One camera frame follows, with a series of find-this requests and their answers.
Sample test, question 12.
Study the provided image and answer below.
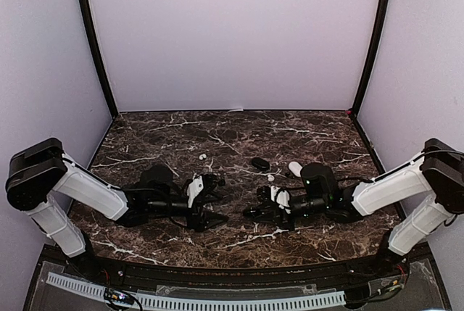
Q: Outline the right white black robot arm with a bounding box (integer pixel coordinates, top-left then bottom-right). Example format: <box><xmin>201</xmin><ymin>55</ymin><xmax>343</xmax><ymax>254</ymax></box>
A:
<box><xmin>243</xmin><ymin>138</ymin><xmax>463</xmax><ymax>278</ymax></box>

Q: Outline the right black frame post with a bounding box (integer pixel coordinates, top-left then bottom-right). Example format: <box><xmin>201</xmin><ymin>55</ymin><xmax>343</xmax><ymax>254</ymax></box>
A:
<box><xmin>350</xmin><ymin>0</ymin><xmax>389</xmax><ymax>119</ymax></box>

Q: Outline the black frame post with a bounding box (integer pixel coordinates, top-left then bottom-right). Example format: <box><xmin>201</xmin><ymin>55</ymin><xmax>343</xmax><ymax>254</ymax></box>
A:
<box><xmin>350</xmin><ymin>0</ymin><xmax>389</xmax><ymax>119</ymax></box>
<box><xmin>78</xmin><ymin>0</ymin><xmax>119</xmax><ymax>119</ymax></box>

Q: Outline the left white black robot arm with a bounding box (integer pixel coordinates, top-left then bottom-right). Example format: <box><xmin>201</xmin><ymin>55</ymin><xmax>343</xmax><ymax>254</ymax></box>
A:
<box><xmin>5</xmin><ymin>138</ymin><xmax>228</xmax><ymax>279</ymax></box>

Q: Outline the white oval charging case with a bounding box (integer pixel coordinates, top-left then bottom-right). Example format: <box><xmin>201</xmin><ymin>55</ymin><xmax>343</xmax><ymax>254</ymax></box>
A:
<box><xmin>288</xmin><ymin>161</ymin><xmax>303</xmax><ymax>178</ymax></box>

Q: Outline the white slotted cable duct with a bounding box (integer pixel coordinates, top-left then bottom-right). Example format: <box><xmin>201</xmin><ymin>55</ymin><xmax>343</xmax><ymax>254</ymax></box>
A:
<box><xmin>46</xmin><ymin>273</ymin><xmax>346</xmax><ymax>310</ymax></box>

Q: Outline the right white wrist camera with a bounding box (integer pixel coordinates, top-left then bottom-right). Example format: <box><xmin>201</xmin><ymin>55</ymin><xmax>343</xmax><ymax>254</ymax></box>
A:
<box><xmin>270</xmin><ymin>186</ymin><xmax>291</xmax><ymax>214</ymax></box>

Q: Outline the left black frame post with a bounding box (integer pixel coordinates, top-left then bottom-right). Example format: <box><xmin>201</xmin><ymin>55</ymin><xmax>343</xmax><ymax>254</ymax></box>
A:
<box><xmin>78</xmin><ymin>0</ymin><xmax>119</xmax><ymax>119</ymax></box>

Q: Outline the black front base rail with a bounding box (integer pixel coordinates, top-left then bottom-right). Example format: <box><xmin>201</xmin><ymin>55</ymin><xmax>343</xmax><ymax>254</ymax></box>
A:
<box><xmin>97</xmin><ymin>256</ymin><xmax>402</xmax><ymax>291</ymax></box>

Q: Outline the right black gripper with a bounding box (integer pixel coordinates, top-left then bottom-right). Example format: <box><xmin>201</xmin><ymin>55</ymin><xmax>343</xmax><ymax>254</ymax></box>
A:
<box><xmin>253</xmin><ymin>194</ymin><xmax>329</xmax><ymax>232</ymax></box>

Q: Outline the black oval charging case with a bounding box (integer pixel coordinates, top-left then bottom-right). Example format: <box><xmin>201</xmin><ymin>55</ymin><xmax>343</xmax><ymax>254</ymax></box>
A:
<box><xmin>251</xmin><ymin>157</ymin><xmax>270</xmax><ymax>172</ymax></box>

